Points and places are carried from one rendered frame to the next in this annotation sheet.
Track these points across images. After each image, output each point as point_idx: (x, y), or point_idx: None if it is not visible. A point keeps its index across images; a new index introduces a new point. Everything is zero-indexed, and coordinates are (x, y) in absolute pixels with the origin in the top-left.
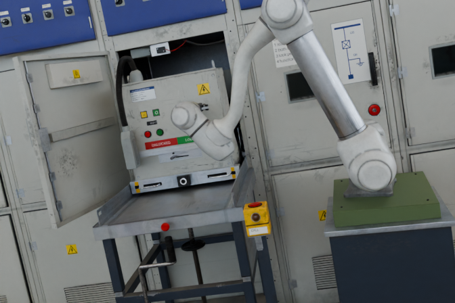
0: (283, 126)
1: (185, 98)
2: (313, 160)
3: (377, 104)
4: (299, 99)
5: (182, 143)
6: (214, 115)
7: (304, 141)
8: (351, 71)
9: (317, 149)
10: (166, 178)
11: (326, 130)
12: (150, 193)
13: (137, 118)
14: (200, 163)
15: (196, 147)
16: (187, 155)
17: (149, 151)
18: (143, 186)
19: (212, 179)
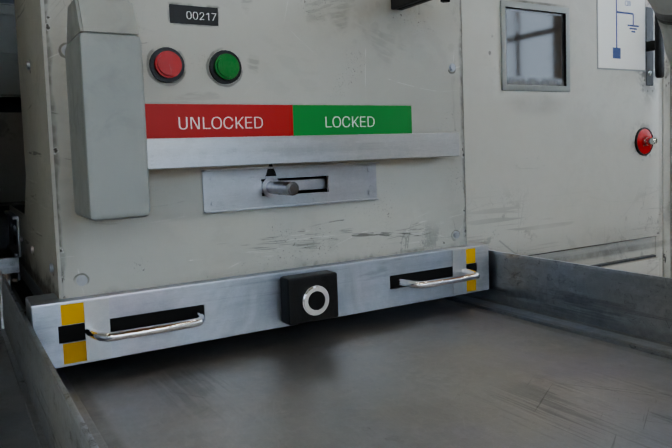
0: (484, 150)
1: None
2: (529, 255)
3: (649, 129)
4: (523, 84)
5: (311, 133)
6: (435, 48)
7: (522, 199)
8: (619, 40)
9: (544, 224)
10: (229, 286)
11: (565, 176)
12: (114, 363)
13: None
14: (366, 227)
15: (386, 155)
16: (310, 191)
17: (188, 146)
18: (108, 327)
19: (406, 294)
